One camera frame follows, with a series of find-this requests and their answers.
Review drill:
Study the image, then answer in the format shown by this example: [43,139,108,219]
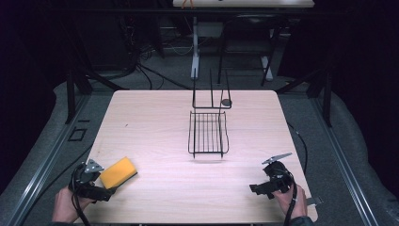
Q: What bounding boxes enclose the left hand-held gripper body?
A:
[68,158,107,202]

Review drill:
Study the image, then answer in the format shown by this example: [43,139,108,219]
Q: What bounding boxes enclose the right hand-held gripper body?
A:
[261,152,296,196]

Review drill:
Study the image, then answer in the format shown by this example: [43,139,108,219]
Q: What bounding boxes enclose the yellow sponge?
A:
[99,156,138,190]

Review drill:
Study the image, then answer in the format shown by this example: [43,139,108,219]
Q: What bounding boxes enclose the black wire rack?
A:
[186,68,233,159]

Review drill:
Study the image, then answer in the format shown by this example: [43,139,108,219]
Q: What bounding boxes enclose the person's right hand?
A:
[271,184,309,220]

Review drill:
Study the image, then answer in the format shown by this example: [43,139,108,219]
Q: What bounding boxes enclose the person's left hand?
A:
[51,186,96,224]

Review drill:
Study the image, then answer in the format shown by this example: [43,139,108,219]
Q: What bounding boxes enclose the black metal stand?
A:
[46,12,130,125]
[276,62,334,128]

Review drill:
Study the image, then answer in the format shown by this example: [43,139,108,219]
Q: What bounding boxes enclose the black chair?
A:
[216,13,285,88]

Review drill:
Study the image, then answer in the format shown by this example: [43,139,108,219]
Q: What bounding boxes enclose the white desk with legs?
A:
[172,0,315,82]

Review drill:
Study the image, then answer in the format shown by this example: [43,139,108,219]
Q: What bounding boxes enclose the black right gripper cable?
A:
[283,180,298,226]

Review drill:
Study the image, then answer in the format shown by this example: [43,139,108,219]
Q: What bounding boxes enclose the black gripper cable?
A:
[283,180,298,226]
[70,163,92,226]

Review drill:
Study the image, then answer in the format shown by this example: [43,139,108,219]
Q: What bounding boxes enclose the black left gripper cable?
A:
[70,163,92,226]

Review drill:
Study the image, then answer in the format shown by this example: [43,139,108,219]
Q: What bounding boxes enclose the black cable beside table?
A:
[286,121,310,175]

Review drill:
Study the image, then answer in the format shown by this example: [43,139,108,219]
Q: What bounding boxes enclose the aluminium floor rail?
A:
[310,95,381,226]
[4,93,92,226]

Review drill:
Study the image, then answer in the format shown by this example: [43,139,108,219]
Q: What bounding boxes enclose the small silver metal bracket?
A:
[306,196,325,207]

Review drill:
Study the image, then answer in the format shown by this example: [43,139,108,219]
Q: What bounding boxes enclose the black floor cables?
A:
[119,15,194,91]

